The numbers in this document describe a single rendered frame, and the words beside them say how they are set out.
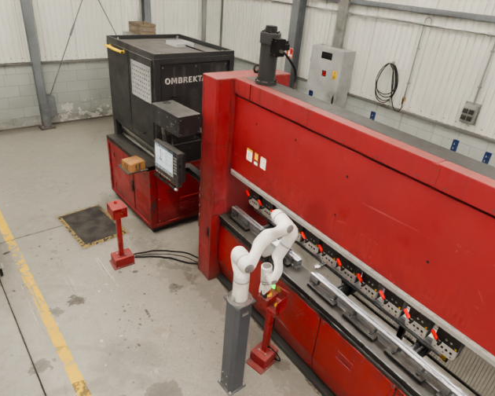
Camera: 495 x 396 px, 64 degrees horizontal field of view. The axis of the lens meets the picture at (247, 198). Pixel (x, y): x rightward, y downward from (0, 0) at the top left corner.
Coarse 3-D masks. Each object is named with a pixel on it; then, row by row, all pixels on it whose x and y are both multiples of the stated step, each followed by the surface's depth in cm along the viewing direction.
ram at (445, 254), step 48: (240, 144) 379; (288, 144) 321; (336, 144) 279; (288, 192) 336; (336, 192) 290; (384, 192) 255; (432, 192) 228; (336, 240) 301; (384, 240) 264; (432, 240) 235; (480, 240) 211; (432, 288) 242; (480, 288) 217; (480, 336) 224
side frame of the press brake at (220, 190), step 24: (216, 72) 371; (240, 72) 380; (216, 96) 356; (216, 120) 368; (216, 144) 380; (216, 168) 393; (216, 192) 408; (240, 192) 428; (216, 216) 422; (216, 240) 439; (216, 264) 456
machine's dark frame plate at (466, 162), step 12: (300, 96) 321; (324, 108) 295; (336, 108) 298; (360, 120) 277; (372, 120) 279; (384, 132) 259; (396, 132) 261; (408, 144) 243; (420, 144) 245; (432, 144) 246; (444, 156) 229; (456, 156) 231; (468, 168) 217; (480, 168) 218; (492, 168) 220
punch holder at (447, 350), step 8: (440, 328) 244; (440, 336) 245; (448, 336) 240; (432, 344) 251; (440, 344) 246; (448, 344) 242; (456, 344) 237; (440, 352) 247; (448, 352) 243; (456, 352) 238
